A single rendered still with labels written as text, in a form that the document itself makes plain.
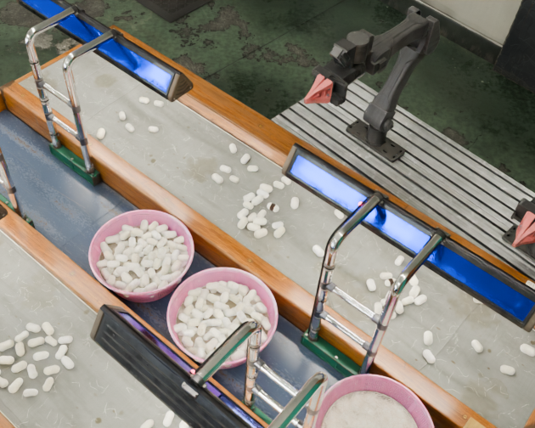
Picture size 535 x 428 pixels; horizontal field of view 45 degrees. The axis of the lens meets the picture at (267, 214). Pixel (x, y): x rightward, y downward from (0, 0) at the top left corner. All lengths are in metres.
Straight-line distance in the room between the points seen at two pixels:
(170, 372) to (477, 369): 0.80
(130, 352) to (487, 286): 0.70
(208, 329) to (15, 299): 0.48
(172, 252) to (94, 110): 0.60
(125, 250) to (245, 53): 2.00
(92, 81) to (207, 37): 1.51
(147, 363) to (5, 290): 0.65
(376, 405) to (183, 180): 0.82
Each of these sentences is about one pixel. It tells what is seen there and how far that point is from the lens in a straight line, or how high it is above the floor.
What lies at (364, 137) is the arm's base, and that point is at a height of 0.68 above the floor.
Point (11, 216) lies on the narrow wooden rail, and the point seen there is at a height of 0.76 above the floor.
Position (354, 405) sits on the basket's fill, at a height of 0.73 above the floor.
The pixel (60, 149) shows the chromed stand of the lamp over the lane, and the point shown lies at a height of 0.71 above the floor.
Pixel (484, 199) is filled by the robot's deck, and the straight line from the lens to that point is 2.08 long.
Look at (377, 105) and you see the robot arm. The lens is 2.02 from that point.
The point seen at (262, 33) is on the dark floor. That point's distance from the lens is 3.68.
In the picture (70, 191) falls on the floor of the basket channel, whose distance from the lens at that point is 1.98.
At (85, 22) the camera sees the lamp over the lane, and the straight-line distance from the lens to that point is 1.85.
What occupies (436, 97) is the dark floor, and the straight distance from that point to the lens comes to 3.45.
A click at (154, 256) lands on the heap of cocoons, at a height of 0.74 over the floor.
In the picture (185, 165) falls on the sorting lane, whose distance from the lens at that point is 1.91.
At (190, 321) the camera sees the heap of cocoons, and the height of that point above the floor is 0.74.
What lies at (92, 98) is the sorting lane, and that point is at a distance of 2.16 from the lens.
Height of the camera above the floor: 2.13
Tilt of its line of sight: 51 degrees down
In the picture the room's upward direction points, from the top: 5 degrees clockwise
